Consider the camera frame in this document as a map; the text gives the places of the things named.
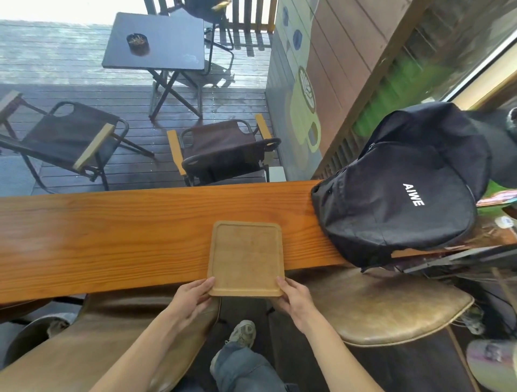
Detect person's left hand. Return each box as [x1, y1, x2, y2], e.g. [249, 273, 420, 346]
[170, 277, 216, 330]

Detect person's right hand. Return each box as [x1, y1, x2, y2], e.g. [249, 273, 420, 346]
[271, 276, 320, 336]

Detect rectangular wooden tray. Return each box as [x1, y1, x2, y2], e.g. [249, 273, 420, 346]
[207, 221, 286, 298]

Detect person's left forearm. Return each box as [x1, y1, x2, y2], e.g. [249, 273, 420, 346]
[90, 312, 190, 392]

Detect person's right forearm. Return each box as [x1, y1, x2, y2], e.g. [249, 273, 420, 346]
[293, 318, 385, 392]

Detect grey sneaker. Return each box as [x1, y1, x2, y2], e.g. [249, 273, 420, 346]
[224, 320, 257, 350]

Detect person's blue jeans leg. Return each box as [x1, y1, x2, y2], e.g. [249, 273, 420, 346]
[209, 342, 300, 392]

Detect tan leather stool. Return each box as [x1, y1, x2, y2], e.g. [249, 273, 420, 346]
[283, 266, 476, 348]
[0, 296, 221, 392]

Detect brown folding chair wooden armrests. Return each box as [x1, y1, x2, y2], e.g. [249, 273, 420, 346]
[167, 114, 282, 187]

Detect black backpack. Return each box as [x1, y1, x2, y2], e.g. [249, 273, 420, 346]
[310, 101, 492, 270]

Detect round grey bin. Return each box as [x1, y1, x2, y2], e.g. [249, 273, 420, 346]
[3, 315, 78, 369]

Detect black folding chair wooden armrests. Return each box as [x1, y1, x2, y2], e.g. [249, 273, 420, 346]
[0, 90, 155, 194]

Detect colourful magazine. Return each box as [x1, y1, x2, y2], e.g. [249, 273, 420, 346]
[476, 189, 517, 209]

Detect black folding table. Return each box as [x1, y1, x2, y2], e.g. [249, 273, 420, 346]
[101, 12, 206, 121]

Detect black ashtray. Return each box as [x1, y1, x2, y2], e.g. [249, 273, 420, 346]
[126, 33, 151, 55]

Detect black cap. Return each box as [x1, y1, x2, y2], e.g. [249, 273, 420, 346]
[460, 107, 517, 190]

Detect wooden railing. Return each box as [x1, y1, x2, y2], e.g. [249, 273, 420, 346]
[143, 0, 279, 34]

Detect black folding chair yellow armrest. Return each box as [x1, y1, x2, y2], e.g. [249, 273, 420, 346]
[167, 0, 235, 76]

